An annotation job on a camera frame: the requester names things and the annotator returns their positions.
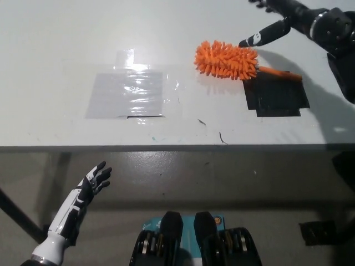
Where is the clear plastic tape film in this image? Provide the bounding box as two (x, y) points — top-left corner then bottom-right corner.
(78, 48), (196, 128)

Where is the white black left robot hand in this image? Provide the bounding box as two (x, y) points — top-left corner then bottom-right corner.
(47, 161), (113, 239)

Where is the orange microfibre telescopic duster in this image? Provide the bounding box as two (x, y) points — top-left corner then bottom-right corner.
(194, 40), (303, 81)

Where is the black tape square patch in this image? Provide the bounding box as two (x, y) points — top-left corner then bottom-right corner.
(242, 71), (311, 117)

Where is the black teal robot torso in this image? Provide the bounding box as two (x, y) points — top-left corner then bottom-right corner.
(128, 211), (263, 266)

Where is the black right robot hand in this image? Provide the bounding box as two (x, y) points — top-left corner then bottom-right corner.
(238, 0), (317, 48)

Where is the black diagonal table leg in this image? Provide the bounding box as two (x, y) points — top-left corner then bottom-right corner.
(0, 188), (47, 242)

